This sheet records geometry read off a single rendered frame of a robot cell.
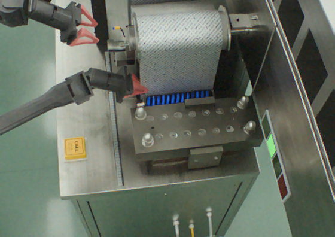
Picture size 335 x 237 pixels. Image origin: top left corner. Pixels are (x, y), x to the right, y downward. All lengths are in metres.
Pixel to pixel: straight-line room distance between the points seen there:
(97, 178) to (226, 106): 0.47
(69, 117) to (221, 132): 0.53
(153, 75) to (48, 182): 1.27
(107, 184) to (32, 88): 1.44
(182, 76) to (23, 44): 1.78
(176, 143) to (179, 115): 0.10
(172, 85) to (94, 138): 0.32
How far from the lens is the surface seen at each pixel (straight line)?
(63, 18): 1.19
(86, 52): 1.75
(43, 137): 2.62
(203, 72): 1.41
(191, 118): 1.43
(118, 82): 1.36
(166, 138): 1.39
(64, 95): 1.28
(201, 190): 1.58
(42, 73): 2.85
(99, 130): 1.56
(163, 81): 1.41
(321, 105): 0.96
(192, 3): 1.45
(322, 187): 0.99
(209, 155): 1.42
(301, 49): 1.04
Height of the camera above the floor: 2.27
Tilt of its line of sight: 60 degrees down
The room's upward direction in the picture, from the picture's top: 5 degrees clockwise
